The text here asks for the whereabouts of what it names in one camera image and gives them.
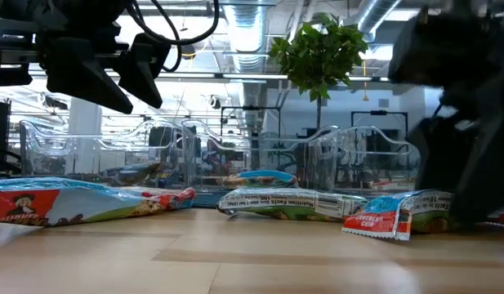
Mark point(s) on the round blue woven mat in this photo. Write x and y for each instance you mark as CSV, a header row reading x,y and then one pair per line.
x,y
204,200

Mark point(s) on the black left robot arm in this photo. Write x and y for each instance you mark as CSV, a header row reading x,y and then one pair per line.
x,y
63,10

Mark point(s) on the clear plastic bin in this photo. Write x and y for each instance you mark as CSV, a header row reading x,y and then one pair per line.
x,y
51,141
378,163
202,141

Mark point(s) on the silver slanted ceiling duct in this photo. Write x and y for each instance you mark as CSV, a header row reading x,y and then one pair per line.
x,y
374,14

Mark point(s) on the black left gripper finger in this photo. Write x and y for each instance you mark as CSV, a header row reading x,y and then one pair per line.
x,y
143,69
80,77

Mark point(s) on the black metal frame stand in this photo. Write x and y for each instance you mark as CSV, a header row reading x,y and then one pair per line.
x,y
379,112

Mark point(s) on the green leafy potted tree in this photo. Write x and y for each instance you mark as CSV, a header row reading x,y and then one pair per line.
x,y
317,53

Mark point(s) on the granola bar nutrition facts side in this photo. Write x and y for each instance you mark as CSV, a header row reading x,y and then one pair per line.
x,y
284,202

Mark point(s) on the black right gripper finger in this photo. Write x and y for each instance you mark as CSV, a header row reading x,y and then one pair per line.
x,y
492,171
443,155

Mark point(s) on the white building pillar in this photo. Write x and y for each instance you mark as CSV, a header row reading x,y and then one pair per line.
x,y
85,139

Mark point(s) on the long ceiling light bar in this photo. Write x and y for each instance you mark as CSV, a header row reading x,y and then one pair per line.
x,y
215,76

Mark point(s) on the dark blue granola bar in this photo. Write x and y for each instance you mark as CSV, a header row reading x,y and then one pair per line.
x,y
170,179

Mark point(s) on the silver corrugated ceiling duct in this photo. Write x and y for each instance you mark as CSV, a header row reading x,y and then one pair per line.
x,y
248,36

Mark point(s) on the chocolate chip granola bar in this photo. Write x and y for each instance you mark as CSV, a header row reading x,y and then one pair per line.
x,y
382,216

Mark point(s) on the granola bar with Quaker logo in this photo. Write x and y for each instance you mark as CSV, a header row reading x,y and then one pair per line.
x,y
92,206

